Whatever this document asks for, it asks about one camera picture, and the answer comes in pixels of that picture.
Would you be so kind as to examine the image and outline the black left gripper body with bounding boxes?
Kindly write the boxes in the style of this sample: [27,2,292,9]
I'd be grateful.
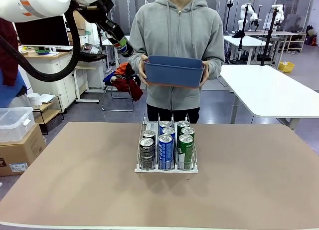
[83,1,125,41]

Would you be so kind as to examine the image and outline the black Pepsi can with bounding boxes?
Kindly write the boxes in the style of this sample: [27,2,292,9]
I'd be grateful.
[139,137,156,171]
[115,39,135,58]
[142,130,157,141]

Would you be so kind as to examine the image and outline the blue plastic bin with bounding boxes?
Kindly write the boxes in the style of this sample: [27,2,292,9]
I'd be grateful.
[144,55,204,88]

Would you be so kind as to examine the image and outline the person's left forearm grey sleeve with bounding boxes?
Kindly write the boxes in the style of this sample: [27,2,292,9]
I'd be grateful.
[208,49,225,81]

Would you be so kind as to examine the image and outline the person's right forearm grey sleeve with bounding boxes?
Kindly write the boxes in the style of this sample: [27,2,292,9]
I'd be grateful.
[129,46,145,73]

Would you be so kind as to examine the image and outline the person's right hand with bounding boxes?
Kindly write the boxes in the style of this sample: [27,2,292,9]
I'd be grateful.
[139,54,150,86]

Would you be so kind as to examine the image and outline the person's left hand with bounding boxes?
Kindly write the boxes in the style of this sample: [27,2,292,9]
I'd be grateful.
[199,60,210,87]

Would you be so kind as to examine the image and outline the white background table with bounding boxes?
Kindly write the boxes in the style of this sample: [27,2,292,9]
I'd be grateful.
[101,35,131,67]
[220,35,275,63]

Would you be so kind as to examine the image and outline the stacked cardboard boxes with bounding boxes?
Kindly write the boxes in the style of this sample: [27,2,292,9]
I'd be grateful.
[73,11,87,47]

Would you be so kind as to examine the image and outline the flat packaged item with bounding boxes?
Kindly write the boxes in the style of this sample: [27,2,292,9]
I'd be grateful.
[82,43,103,55]

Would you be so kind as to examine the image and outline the black bag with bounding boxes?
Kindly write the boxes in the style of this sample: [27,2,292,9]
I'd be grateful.
[77,51,108,63]

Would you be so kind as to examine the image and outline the wooden shelf table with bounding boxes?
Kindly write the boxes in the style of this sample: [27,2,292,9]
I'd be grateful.
[245,31,307,53]

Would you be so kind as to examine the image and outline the red orange jacket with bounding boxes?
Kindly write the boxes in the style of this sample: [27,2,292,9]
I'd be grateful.
[103,62,144,102]

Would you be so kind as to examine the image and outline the person in grey hoodie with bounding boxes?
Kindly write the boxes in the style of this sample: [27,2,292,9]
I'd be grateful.
[129,0,225,125]

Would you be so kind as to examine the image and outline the small white side table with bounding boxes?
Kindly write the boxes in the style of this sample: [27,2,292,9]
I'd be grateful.
[71,62,99,104]

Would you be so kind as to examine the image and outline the black computer monitor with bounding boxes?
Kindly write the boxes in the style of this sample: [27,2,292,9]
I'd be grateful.
[13,15,71,47]

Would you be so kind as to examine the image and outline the black metal chair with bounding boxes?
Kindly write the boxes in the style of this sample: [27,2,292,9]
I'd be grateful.
[101,85,135,113]

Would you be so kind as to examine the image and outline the yellow plastic crate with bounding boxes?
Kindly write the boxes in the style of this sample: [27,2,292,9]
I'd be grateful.
[278,61,296,73]

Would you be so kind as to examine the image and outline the white desk cabinet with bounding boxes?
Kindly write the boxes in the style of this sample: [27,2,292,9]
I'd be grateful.
[18,45,83,111]

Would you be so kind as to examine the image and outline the large white table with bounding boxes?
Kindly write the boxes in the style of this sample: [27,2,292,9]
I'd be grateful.
[216,64,319,131]

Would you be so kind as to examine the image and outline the person in dark red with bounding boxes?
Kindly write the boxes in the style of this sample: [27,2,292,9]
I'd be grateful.
[0,17,27,108]

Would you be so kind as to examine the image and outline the white paper roll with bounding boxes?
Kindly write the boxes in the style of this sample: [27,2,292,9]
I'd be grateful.
[26,93,43,107]

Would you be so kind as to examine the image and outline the clear plastic storage box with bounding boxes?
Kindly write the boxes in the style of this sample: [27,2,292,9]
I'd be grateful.
[0,107,35,143]

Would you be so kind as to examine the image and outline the clear can rack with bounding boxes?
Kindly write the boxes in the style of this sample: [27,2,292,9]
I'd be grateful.
[134,112,200,174]

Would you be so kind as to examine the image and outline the large cardboard box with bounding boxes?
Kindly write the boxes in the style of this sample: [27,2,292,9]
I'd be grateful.
[0,122,47,177]

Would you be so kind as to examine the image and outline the black camera stand pole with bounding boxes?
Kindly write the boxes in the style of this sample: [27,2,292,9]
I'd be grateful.
[260,5,281,66]
[229,4,250,65]

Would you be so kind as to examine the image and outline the black corrugated cable conduit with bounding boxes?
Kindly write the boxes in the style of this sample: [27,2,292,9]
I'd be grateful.
[0,7,83,82]

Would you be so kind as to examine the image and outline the black wire shelf cart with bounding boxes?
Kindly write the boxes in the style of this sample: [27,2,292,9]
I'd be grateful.
[32,94,66,136]

